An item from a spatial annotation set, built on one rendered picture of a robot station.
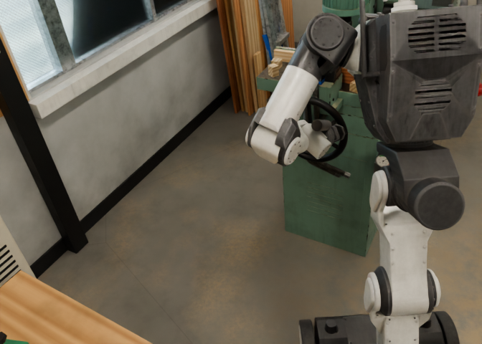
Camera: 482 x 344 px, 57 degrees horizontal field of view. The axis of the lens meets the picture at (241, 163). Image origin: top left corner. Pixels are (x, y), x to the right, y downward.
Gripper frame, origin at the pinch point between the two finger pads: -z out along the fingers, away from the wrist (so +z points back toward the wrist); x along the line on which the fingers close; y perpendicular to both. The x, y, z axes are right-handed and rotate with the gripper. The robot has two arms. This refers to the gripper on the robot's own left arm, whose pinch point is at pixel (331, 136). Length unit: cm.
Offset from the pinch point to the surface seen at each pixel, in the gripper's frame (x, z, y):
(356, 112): 6.2, -23.9, 7.0
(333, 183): -20, -44, -17
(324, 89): 1.3, -9.1, 18.1
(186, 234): -109, -43, -17
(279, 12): -30, -93, 86
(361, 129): 4.5, -27.7, 0.3
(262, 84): -26.7, -21.5, 33.5
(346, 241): -30, -62, -47
